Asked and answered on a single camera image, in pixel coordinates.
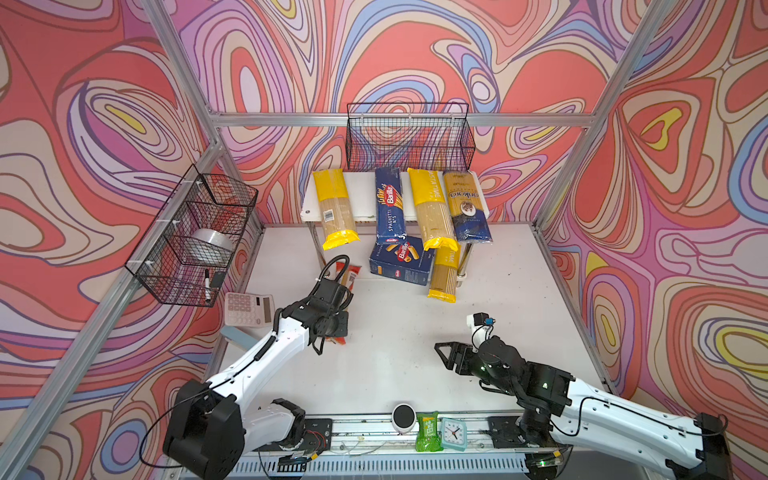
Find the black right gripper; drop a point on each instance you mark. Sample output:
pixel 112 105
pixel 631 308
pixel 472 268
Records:
pixel 463 351

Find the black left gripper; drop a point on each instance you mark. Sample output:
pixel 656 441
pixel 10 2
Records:
pixel 343 322

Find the red spaghetti bag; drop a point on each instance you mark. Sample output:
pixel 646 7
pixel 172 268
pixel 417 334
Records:
pixel 348 278

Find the yellow Pastatime spaghetti bag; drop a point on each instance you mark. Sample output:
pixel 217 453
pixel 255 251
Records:
pixel 432 212
pixel 444 277

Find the blue Barilla rigatoni box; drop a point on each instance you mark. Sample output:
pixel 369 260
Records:
pixel 407 261

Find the yellow spaghetti bag with barcode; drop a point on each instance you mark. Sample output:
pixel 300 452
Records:
pixel 335 208

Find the blue Barilla spaghetti box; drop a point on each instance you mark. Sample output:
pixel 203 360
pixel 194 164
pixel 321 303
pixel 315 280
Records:
pixel 391 224

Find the blue Ankara spaghetti bag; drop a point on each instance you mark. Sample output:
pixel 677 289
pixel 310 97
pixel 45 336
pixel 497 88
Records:
pixel 466 209

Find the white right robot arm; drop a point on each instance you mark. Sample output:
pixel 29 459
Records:
pixel 559 408

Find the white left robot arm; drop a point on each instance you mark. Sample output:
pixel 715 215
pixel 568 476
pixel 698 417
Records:
pixel 211 423

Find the white two-tier shelf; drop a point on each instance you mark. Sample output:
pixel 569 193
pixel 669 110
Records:
pixel 360 186

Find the teal alarm clock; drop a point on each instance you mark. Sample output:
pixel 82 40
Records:
pixel 454 434

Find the round black white speaker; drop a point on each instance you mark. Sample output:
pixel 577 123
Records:
pixel 403 418

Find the green snack bag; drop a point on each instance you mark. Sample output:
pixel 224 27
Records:
pixel 428 439

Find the white tape roll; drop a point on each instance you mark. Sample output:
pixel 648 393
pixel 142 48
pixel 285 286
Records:
pixel 210 247

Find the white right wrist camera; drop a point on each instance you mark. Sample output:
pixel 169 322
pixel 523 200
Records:
pixel 480 320

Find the black wire basket left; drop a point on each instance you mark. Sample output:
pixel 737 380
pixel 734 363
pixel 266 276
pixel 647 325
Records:
pixel 186 255

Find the black wire basket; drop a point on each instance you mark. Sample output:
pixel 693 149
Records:
pixel 407 134
pixel 186 255

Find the black wire basket back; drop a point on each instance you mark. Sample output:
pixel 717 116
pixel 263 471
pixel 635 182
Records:
pixel 407 134

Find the aluminium frame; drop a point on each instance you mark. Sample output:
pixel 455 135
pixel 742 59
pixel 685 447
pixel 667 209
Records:
pixel 105 105

